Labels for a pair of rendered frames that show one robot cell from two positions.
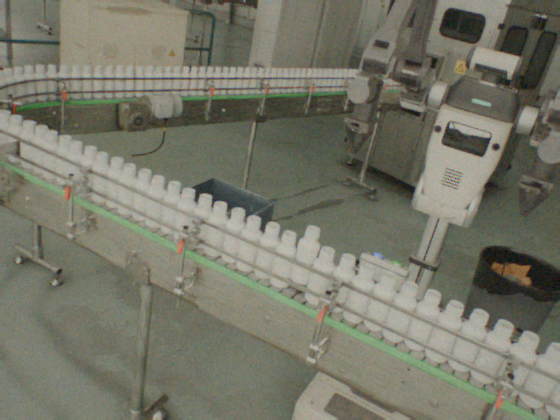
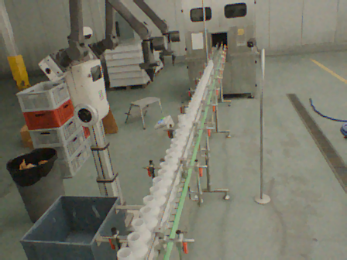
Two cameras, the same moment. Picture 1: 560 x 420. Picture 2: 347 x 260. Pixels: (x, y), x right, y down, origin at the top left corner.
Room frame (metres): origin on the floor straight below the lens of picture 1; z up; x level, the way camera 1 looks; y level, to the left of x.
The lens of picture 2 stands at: (1.54, 1.36, 1.70)
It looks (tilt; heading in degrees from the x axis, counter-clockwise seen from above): 22 degrees down; 260
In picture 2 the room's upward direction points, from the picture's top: 7 degrees counter-clockwise
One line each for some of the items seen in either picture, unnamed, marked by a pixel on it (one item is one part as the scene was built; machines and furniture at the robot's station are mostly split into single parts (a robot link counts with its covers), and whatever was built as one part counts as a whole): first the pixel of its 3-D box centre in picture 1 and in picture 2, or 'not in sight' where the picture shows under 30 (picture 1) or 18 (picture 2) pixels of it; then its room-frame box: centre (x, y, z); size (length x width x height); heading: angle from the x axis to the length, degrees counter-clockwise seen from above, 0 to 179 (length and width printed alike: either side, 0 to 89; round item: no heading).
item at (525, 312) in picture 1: (501, 315); (42, 186); (2.44, -1.29, 0.32); 0.45 x 0.45 x 0.64
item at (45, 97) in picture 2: not in sight; (47, 94); (2.40, -2.33, 1.00); 0.61 x 0.41 x 0.22; 74
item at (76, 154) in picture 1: (76, 165); (139, 259); (1.58, 0.72, 1.08); 0.06 x 0.06 x 0.17
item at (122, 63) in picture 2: not in sight; (130, 63); (1.09, -7.05, 0.59); 1.24 x 1.03 x 1.17; 69
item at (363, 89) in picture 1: (370, 77); (153, 39); (1.33, -0.14, 1.61); 0.12 x 0.09 x 0.12; 157
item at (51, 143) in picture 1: (51, 155); not in sight; (1.62, 0.83, 1.08); 0.06 x 0.06 x 0.17
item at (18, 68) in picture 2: not in sight; (19, 72); (4.78, -9.60, 0.55); 0.40 x 0.40 x 1.10; 67
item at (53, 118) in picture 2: not in sight; (53, 111); (2.40, -2.34, 0.78); 0.61 x 0.41 x 0.22; 74
